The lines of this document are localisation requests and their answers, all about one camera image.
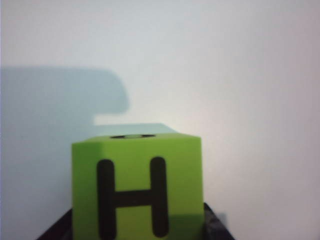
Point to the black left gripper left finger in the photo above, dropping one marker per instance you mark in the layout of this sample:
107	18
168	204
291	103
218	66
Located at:
62	230

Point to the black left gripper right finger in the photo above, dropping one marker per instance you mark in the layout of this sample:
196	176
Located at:
212	225

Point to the green foam block 2 H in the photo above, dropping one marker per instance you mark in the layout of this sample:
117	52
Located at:
135	175

